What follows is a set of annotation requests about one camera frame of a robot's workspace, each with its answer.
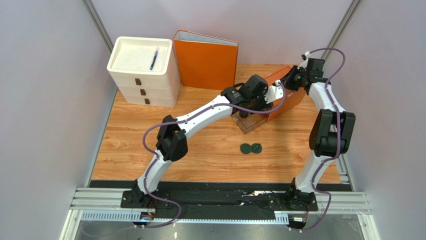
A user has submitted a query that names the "orange ring binder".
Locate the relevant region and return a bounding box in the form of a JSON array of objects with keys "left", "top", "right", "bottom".
[{"left": 173, "top": 30, "right": 239, "bottom": 90}]

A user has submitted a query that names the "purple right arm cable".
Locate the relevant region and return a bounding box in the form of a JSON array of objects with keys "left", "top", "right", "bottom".
[{"left": 288, "top": 47, "right": 346, "bottom": 233}]

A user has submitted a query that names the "black round jar lid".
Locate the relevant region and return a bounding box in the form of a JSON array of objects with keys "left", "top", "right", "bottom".
[{"left": 239, "top": 110, "right": 250, "bottom": 119}]

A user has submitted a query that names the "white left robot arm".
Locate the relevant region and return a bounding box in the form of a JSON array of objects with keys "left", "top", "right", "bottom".
[{"left": 120, "top": 74, "right": 285, "bottom": 209}]

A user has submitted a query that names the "dark green compact disc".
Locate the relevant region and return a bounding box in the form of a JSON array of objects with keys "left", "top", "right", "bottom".
[{"left": 239, "top": 143, "right": 252, "bottom": 155}]

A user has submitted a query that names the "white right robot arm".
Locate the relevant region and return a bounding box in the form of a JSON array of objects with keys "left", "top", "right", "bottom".
[{"left": 281, "top": 54, "right": 356, "bottom": 210}]

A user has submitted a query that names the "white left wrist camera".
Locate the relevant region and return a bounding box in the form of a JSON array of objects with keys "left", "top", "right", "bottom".
[{"left": 264, "top": 85, "right": 285, "bottom": 104}]

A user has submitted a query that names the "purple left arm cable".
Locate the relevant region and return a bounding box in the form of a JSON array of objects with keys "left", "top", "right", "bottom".
[{"left": 133, "top": 81, "right": 287, "bottom": 229}]

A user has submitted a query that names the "white three-drawer storage box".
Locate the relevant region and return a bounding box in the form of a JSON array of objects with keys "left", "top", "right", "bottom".
[{"left": 107, "top": 36, "right": 181, "bottom": 107}]

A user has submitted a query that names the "orange drawer cabinet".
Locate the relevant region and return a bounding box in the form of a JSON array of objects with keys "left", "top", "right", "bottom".
[{"left": 264, "top": 64, "right": 306, "bottom": 123}]

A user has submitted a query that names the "blue pen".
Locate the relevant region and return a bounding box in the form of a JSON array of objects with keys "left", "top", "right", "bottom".
[{"left": 149, "top": 47, "right": 160, "bottom": 71}]

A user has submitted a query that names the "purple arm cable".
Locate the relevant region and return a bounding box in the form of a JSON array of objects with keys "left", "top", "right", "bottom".
[
  {"left": 133, "top": 81, "right": 287, "bottom": 229},
  {"left": 288, "top": 47, "right": 346, "bottom": 233}
]

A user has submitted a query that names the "aluminium frame rail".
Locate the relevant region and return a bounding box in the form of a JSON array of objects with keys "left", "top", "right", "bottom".
[{"left": 60, "top": 181, "right": 380, "bottom": 240}]

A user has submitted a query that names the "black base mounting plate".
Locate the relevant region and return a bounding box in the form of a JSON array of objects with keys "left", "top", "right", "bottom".
[{"left": 120, "top": 190, "right": 319, "bottom": 212}]

